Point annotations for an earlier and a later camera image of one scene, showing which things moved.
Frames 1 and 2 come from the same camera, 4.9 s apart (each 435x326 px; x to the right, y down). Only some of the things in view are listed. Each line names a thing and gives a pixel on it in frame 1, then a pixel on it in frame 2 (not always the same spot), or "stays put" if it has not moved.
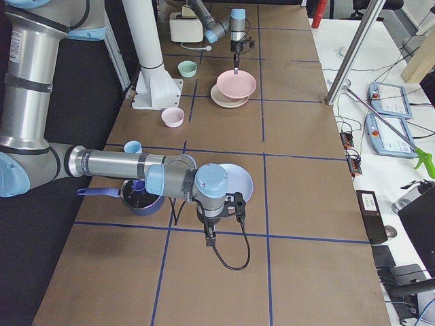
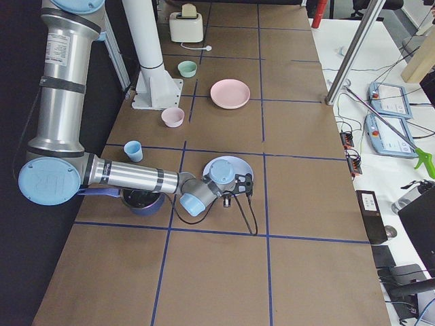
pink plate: [236, 85] → [230, 94]
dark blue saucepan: [134, 194] stays put
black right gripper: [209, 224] → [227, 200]
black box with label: [372, 216] stays put
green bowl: [187, 68] stays put
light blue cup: [132, 147] stays put
